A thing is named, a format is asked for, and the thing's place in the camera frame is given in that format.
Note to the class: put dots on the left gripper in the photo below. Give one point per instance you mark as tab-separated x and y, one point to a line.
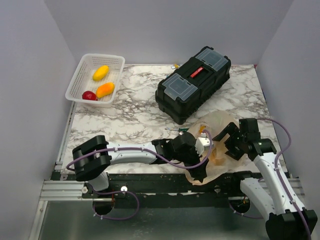
198	172

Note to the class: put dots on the small yellow object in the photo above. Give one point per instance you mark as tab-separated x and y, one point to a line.
175	66

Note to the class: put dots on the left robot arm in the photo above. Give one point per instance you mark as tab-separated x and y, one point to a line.
91	158

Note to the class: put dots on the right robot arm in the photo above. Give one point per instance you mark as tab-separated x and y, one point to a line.
285	215

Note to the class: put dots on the aluminium frame rail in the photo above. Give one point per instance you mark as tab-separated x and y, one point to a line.
62	191

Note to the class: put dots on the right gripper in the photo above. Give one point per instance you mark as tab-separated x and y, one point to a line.
234	152

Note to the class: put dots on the black plastic toolbox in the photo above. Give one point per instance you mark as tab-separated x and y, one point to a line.
182	92

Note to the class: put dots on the black base bar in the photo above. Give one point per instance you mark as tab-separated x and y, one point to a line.
128	191

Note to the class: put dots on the white plastic basket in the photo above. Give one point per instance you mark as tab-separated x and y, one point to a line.
81	80

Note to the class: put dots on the orange yellow fake mango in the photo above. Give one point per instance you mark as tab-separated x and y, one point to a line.
105	89

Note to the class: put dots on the green handled screwdriver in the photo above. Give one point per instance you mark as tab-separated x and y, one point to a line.
177	129

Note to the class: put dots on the translucent orange plastic bag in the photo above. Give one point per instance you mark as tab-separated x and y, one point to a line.
218	162

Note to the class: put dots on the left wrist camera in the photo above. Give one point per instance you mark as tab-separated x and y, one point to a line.
203	144

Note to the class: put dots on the red fake fruit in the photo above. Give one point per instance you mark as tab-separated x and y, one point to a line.
89	95

